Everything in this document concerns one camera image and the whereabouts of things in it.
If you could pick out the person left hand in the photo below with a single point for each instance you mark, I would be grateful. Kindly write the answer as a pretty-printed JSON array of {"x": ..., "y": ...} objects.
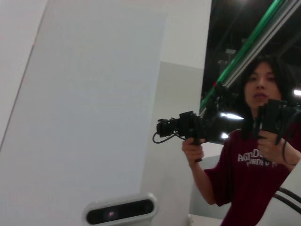
[{"x": 270, "y": 146}]

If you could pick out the person right hand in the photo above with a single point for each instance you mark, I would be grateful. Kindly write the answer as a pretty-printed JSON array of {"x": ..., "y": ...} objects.
[{"x": 191, "y": 150}]

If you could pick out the person right forearm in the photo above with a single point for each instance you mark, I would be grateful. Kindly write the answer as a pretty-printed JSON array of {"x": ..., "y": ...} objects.
[{"x": 202, "y": 183}]

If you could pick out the person in maroon shirt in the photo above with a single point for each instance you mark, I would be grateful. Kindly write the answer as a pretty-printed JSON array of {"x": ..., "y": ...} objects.
[{"x": 247, "y": 179}]

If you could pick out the green lit ceiling truss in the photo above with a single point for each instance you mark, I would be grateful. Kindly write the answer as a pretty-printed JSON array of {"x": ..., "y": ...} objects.
[{"x": 258, "y": 28}]

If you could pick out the white robot head camera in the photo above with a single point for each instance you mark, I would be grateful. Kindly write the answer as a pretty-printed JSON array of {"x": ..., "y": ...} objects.
[{"x": 117, "y": 213}]

